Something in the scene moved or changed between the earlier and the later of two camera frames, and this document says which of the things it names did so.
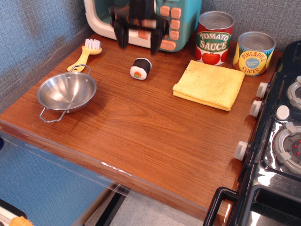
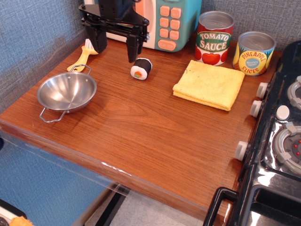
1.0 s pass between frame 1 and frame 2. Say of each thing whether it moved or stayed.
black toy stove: stayed
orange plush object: stayed
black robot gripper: moved
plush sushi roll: stayed
